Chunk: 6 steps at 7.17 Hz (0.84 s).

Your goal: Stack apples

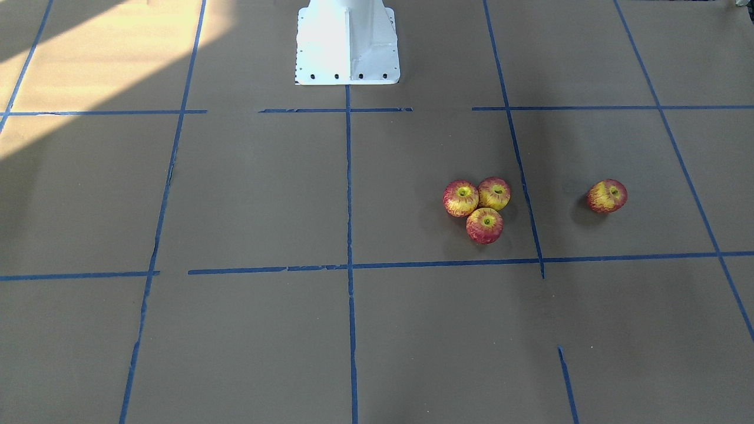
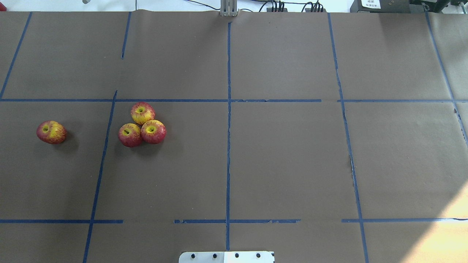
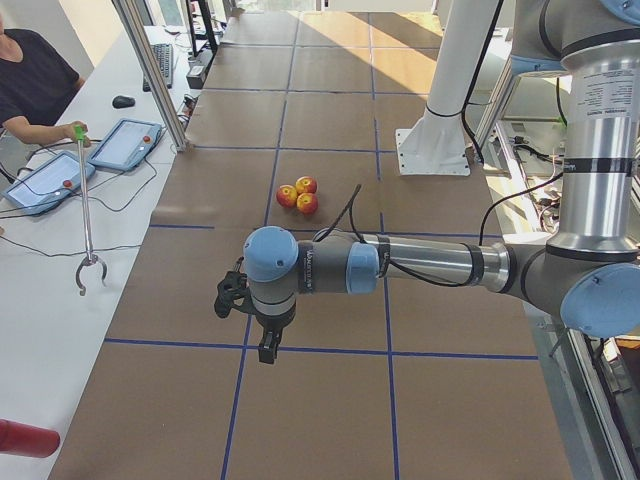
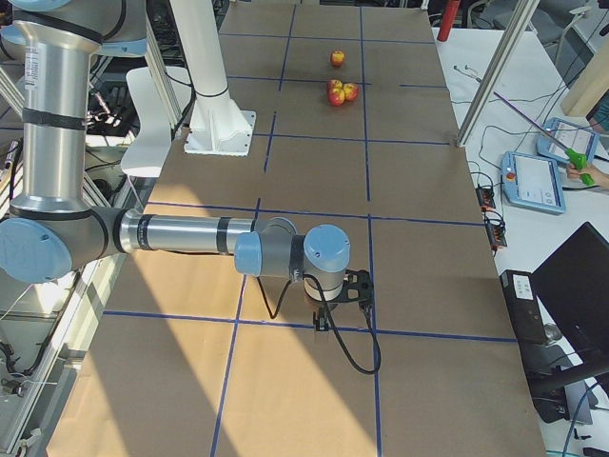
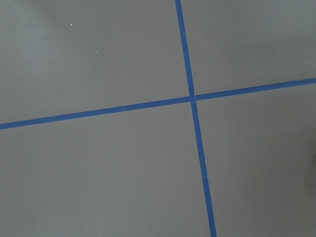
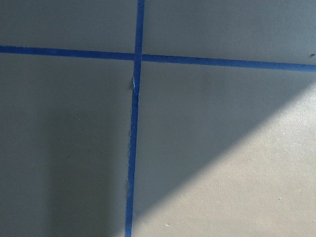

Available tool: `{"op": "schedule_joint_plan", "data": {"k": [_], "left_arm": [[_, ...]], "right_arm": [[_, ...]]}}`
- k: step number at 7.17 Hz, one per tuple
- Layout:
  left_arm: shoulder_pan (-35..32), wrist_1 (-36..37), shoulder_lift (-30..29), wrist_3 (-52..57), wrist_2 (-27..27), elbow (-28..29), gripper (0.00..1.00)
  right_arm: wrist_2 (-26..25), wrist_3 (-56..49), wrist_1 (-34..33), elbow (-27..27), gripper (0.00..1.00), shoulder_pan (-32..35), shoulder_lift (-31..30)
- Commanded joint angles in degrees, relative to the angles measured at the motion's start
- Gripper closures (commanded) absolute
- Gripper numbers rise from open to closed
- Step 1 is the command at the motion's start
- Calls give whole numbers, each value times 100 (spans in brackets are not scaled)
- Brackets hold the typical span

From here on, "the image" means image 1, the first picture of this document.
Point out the lone red yellow apple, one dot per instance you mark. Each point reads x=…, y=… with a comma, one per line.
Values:
x=607, y=196

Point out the red yellow apple far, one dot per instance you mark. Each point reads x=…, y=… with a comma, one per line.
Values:
x=484, y=225

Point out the red yellow apple middle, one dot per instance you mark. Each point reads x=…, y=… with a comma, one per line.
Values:
x=494, y=193

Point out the red yellow apple near pedestal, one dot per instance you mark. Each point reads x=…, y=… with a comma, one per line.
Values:
x=460, y=198

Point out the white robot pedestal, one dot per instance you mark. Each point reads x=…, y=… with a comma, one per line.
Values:
x=346, y=42

